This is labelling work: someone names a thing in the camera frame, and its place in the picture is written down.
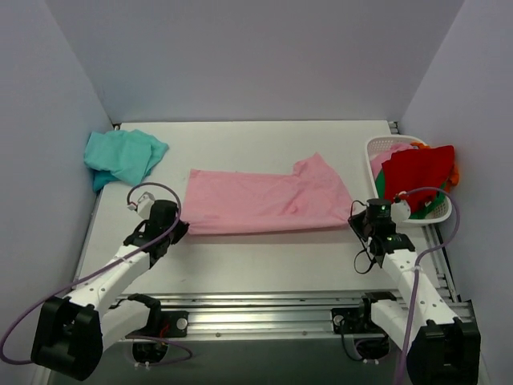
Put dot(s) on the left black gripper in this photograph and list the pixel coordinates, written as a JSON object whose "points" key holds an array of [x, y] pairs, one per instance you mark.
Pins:
{"points": [[176, 231]]}

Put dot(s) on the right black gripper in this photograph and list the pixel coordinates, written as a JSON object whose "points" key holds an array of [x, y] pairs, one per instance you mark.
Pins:
{"points": [[358, 223]]}

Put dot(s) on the pink t shirt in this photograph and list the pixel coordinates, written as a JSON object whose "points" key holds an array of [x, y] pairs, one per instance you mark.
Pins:
{"points": [[379, 159], [312, 196]]}

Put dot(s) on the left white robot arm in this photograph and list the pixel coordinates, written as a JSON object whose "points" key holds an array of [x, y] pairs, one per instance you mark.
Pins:
{"points": [[73, 331]]}

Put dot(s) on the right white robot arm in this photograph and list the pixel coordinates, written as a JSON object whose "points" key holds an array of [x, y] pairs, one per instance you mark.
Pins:
{"points": [[436, 345]]}

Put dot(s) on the pink t shirt in basket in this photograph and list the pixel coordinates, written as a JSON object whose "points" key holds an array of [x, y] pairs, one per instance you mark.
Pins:
{"points": [[379, 159]]}

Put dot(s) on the red t shirt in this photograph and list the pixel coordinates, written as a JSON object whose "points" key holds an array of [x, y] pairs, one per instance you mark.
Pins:
{"points": [[415, 168]]}

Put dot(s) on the white plastic basket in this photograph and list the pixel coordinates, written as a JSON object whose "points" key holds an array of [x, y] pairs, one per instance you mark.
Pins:
{"points": [[380, 144]]}

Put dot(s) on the green t shirt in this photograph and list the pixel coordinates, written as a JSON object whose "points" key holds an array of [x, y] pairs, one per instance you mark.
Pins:
{"points": [[421, 214]]}

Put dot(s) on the teal t shirt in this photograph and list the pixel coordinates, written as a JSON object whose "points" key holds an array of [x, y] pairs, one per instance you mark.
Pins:
{"points": [[127, 156]]}

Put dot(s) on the orange t shirt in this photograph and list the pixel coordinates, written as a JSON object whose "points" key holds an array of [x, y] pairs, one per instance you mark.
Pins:
{"points": [[454, 177]]}

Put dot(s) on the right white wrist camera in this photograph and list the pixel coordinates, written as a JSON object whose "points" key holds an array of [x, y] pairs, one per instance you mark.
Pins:
{"points": [[400, 210]]}

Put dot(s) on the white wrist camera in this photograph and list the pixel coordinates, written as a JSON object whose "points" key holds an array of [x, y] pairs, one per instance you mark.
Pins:
{"points": [[143, 205], [400, 210]]}

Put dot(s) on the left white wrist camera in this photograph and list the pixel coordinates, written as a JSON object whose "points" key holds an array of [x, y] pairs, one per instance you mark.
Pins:
{"points": [[143, 205]]}

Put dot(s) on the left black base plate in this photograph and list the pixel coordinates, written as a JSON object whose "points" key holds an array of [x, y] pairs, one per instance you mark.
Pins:
{"points": [[167, 324]]}

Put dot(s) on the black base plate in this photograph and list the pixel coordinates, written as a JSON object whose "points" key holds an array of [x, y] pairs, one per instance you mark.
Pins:
{"points": [[352, 320], [167, 324]]}

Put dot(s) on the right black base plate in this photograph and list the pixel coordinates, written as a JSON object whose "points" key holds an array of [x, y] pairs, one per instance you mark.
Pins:
{"points": [[352, 320]]}

